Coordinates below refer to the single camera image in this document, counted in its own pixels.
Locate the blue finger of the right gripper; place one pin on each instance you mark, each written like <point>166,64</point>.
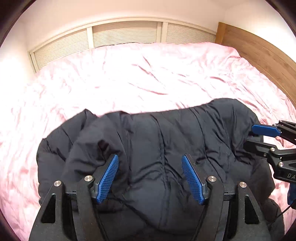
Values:
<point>259,148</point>
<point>266,130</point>

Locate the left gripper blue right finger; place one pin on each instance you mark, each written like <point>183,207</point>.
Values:
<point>196,179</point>

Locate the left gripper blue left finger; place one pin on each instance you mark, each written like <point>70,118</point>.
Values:
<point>104,177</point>

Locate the white louvered wall panel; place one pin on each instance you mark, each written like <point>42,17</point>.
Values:
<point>117,31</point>

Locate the wooden headboard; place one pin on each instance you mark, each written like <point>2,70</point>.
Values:
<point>267,58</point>

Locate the pink bed sheet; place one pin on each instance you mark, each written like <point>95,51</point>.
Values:
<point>134,78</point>

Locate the black puffer jacket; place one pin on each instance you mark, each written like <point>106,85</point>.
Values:
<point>150,198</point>

